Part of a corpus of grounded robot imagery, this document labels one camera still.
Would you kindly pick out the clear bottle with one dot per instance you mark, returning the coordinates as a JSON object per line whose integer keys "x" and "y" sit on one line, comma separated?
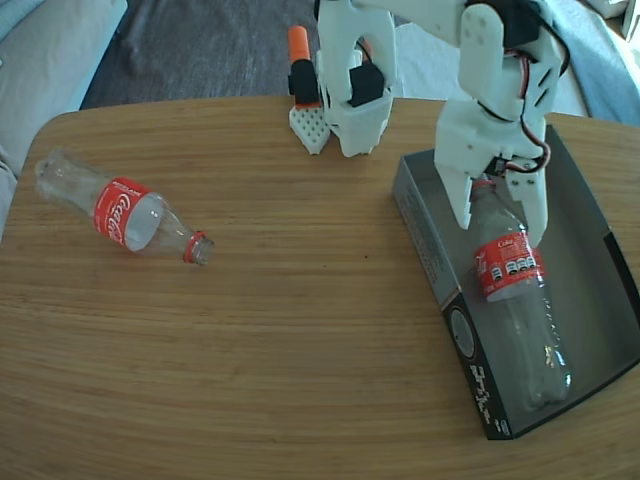
{"x": 117, "y": 220}
{"x": 510, "y": 270}

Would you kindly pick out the light grey sofa cushion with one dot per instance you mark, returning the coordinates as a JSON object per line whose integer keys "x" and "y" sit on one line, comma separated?
{"x": 45, "y": 75}
{"x": 425, "y": 65}

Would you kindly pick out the grey cardboard box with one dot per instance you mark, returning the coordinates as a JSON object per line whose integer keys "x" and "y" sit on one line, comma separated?
{"x": 595, "y": 300}

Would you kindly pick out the light blue blanket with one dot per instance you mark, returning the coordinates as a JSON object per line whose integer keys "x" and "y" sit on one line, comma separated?
{"x": 600, "y": 65}

